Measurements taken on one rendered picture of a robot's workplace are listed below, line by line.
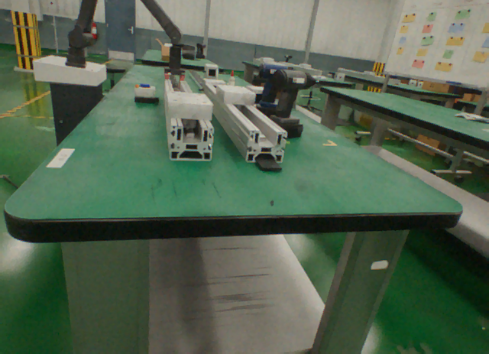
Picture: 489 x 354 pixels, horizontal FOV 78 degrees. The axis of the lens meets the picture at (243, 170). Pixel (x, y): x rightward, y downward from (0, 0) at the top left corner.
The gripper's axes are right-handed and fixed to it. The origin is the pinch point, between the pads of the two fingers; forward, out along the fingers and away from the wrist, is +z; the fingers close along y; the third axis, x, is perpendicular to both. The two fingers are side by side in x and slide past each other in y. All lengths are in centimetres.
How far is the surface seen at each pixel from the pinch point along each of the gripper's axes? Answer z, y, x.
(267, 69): -18, 32, -45
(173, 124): -8, -7, -94
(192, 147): -3, -2, -94
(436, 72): -23, 289, 111
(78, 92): 7.3, -44.8, 1.1
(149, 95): -1.3, -12.2, -30.8
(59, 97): 10, -53, 1
